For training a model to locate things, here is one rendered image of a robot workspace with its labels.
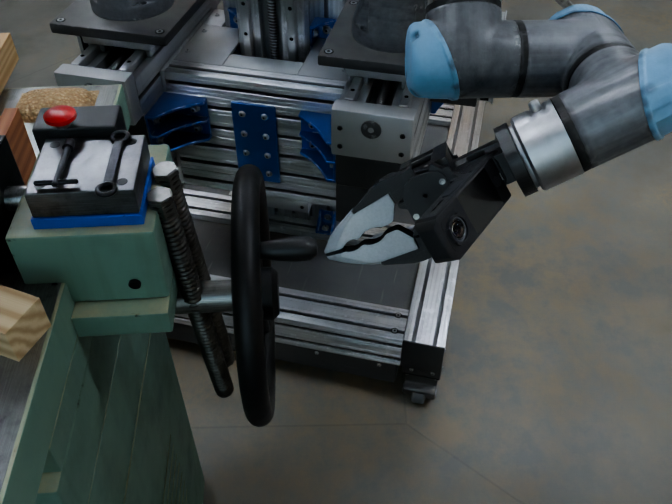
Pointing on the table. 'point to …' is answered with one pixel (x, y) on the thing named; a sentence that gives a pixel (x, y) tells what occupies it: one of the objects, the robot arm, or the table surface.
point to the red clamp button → (60, 115)
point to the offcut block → (20, 322)
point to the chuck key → (60, 167)
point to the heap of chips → (30, 104)
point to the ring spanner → (112, 164)
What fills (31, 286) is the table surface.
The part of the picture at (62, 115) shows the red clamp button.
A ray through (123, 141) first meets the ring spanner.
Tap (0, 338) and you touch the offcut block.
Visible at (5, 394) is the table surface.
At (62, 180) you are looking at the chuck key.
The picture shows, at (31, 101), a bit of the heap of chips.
